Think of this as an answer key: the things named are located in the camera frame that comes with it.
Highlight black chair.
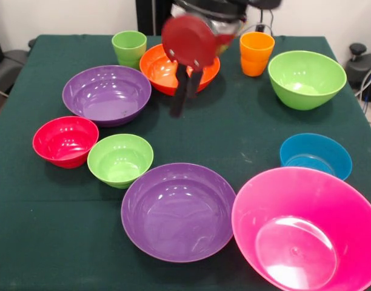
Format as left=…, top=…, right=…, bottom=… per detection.
left=0, top=21, right=37, bottom=98

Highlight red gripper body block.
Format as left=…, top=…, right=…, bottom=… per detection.
left=161, top=15, right=235, bottom=73

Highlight blue plastic bowl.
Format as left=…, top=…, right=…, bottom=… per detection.
left=279, top=133, right=353, bottom=181

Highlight purple plastic bowl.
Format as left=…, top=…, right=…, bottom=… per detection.
left=121, top=162, right=237, bottom=263
left=62, top=65, right=152, bottom=128

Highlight small green plastic bowl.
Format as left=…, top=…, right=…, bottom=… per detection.
left=87, top=133, right=155, bottom=189

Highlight black cabinet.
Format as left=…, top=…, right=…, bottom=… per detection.
left=135, top=0, right=177, bottom=36

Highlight pink plastic bowl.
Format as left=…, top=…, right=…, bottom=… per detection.
left=231, top=166, right=371, bottom=291

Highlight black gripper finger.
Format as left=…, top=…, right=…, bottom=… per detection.
left=169, top=62, right=189, bottom=118
left=187, top=69, right=204, bottom=99

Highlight dark green tablecloth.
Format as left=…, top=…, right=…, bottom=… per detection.
left=0, top=34, right=371, bottom=291

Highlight large green plastic bowl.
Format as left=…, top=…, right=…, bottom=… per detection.
left=267, top=50, right=347, bottom=111

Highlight green plastic cup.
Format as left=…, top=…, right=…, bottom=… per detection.
left=111, top=30, right=148, bottom=70

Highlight orange plastic bowl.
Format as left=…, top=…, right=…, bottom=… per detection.
left=139, top=44, right=221, bottom=97

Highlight black wall plug cable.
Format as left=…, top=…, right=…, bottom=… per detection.
left=255, top=8, right=276, bottom=36

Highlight blue and white cables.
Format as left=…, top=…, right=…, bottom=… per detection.
left=355, top=62, right=371, bottom=104

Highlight red plastic bowl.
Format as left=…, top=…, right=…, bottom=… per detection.
left=32, top=116, right=99, bottom=169

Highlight orange plastic cup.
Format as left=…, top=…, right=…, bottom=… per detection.
left=239, top=32, right=276, bottom=78

